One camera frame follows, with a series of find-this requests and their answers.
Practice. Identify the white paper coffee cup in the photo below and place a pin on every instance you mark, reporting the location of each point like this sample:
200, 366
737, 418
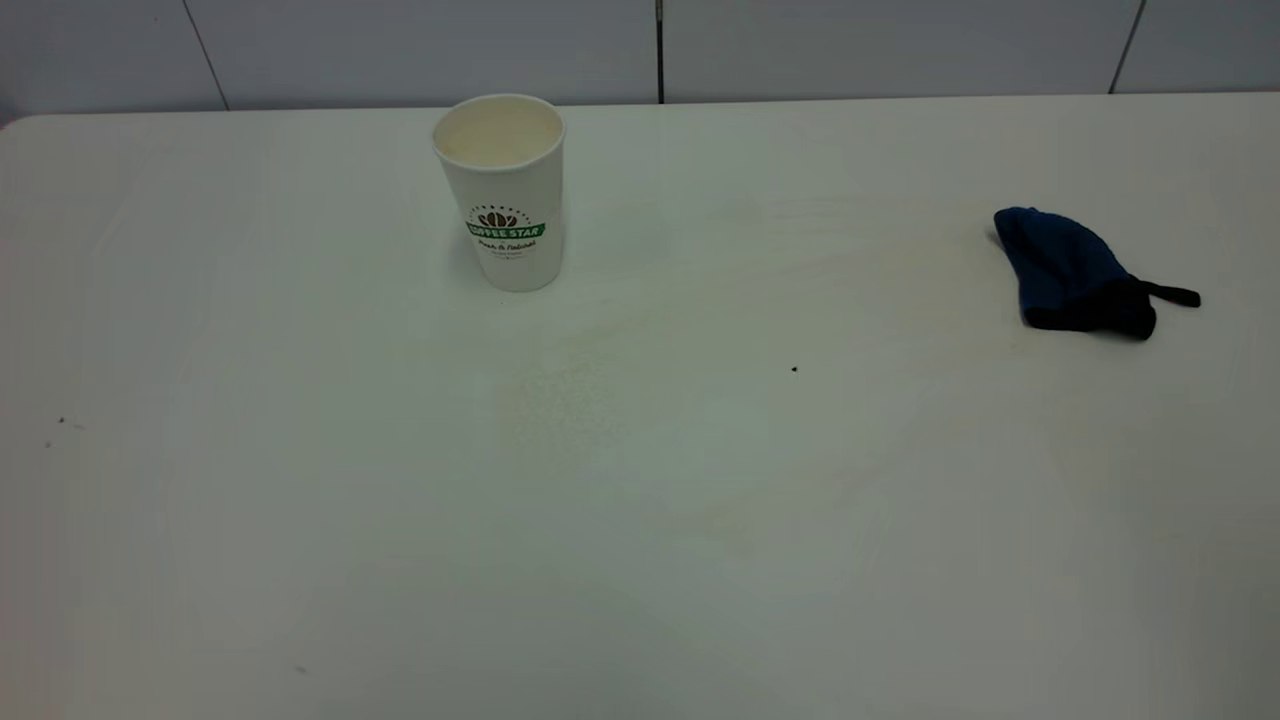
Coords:
510, 200

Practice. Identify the blue cloth with black trim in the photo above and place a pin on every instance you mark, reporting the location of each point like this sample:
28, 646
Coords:
1065, 270

